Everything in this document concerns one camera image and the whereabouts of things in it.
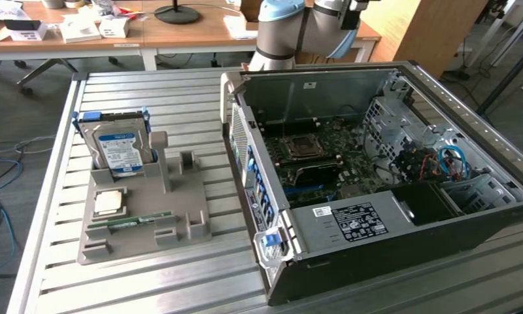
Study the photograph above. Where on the Nvidia graphics card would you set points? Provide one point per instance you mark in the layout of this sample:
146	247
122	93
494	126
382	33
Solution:
318	175

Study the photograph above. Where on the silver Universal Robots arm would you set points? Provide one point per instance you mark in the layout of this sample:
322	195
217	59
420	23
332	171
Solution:
278	32

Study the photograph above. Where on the CPU socket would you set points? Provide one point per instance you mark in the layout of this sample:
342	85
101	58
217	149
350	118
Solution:
300	145

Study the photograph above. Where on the long blue expansion slot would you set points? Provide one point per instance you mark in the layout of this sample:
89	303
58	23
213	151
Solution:
304	188

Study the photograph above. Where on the green motherboard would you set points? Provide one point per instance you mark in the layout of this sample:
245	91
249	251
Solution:
356	157

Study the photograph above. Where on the white case sticker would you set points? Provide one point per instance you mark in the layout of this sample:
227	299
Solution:
310	85

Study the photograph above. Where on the grey power supply unit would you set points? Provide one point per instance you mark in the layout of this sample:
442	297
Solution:
322	235

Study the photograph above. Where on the grey printed parts rack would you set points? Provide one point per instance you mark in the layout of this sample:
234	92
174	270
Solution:
157	202

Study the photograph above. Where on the perforated silver drive cage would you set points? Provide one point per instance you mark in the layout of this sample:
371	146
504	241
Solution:
387	131

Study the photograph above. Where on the green RAM stick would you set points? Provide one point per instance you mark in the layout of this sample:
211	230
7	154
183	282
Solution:
126	222

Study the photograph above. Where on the CPU chip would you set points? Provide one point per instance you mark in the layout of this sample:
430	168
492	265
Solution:
107	202

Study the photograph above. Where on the white paper sheets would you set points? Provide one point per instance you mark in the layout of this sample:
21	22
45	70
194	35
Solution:
239	29

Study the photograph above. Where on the wooden office desk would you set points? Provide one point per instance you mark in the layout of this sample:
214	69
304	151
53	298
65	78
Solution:
47	45
191	36

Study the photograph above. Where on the black plastic fan shroud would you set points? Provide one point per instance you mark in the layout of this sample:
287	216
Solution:
427	202

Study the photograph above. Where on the open black PC case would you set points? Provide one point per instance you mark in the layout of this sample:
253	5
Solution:
374	261

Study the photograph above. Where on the brown cardboard box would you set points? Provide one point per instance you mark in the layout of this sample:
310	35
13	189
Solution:
249	10

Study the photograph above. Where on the black monitor stand base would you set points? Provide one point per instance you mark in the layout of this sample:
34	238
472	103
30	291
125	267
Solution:
175	16

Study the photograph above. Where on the small white box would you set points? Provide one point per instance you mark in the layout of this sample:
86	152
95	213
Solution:
113	29

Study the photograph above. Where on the silver disk bay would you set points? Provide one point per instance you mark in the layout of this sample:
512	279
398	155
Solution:
483	193

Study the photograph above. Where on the metal leg with casters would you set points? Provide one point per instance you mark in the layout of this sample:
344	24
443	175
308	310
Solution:
47	67

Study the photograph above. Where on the wooden cabinet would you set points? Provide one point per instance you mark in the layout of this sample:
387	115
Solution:
444	32

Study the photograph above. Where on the flat white box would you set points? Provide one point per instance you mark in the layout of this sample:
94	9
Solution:
79	31

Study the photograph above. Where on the tape roll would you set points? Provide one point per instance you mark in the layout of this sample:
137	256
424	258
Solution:
73	4

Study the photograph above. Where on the black metal pole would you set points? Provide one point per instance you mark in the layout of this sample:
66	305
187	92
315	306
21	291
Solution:
511	63

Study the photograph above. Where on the white box with barcode label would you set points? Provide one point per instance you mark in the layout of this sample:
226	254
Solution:
27	35

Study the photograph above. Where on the grey cup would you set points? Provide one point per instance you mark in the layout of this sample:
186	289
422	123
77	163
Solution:
53	4

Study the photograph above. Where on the clear plastic bag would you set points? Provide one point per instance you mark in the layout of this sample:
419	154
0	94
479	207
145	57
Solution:
3	11

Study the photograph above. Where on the hard disk with blue bracket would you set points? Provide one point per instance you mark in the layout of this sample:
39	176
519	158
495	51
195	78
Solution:
117	150

